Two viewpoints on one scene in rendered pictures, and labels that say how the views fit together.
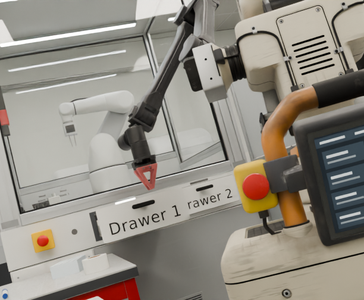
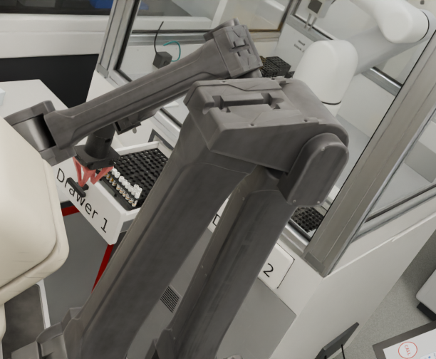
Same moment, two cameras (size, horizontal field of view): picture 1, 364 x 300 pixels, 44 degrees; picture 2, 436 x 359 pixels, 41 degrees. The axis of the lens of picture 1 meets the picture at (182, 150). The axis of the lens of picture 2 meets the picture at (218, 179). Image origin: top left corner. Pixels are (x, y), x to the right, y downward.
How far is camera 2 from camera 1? 158 cm
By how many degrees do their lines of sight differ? 59
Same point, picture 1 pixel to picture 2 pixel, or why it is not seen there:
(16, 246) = (97, 93)
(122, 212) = (71, 171)
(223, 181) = (274, 254)
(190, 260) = (192, 266)
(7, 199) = (111, 47)
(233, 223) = (253, 296)
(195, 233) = not seen: hidden behind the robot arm
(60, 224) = not seen: hidden behind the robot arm
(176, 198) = (111, 216)
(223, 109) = (360, 188)
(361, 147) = not seen: outside the picture
